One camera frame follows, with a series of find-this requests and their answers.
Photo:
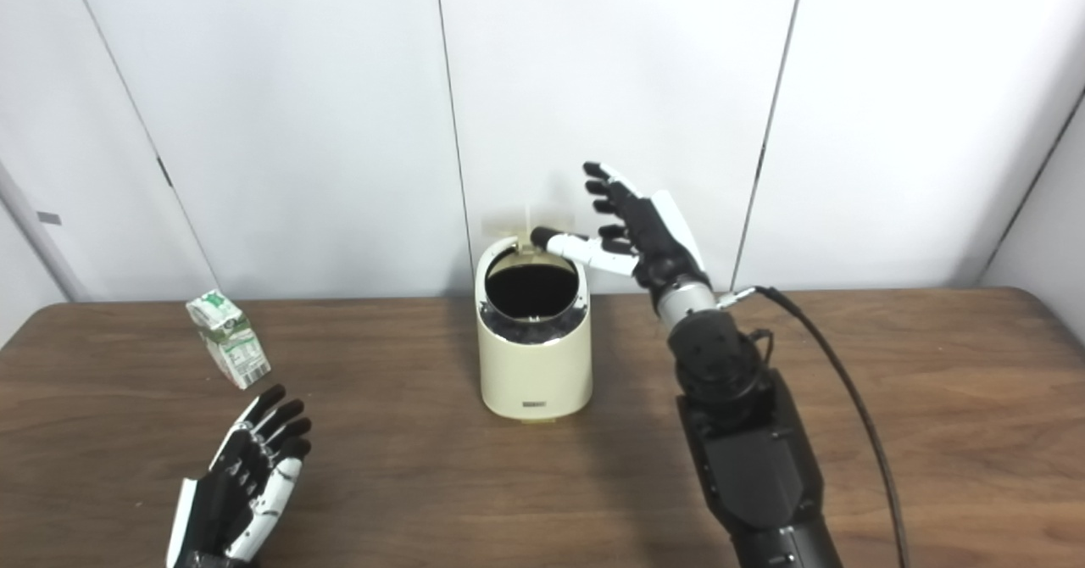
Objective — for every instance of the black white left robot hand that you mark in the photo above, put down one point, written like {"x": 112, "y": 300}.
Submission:
{"x": 225, "y": 500}

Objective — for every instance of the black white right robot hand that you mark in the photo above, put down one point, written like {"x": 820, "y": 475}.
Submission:
{"x": 657, "y": 242}

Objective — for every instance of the round cream bin lid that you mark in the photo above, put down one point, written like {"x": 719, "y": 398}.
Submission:
{"x": 517, "y": 227}

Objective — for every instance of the green white milk carton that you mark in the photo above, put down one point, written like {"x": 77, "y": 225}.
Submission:
{"x": 233, "y": 343}

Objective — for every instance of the black bin liner bag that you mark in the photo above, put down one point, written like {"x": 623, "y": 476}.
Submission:
{"x": 532, "y": 292}

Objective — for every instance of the cream-colored bin body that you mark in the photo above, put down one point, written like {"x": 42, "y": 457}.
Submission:
{"x": 534, "y": 373}

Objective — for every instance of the small grey wall tag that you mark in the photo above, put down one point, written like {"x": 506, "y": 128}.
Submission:
{"x": 48, "y": 218}

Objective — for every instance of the black wall panel hinge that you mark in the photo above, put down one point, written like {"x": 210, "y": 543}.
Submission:
{"x": 164, "y": 172}

